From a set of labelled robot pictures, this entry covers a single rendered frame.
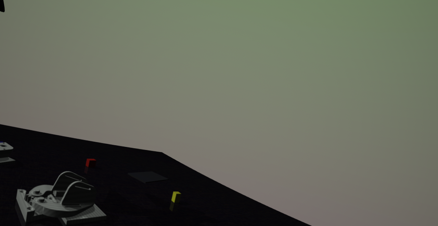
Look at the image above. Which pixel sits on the small yellow block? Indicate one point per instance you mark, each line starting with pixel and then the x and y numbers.
pixel 176 197

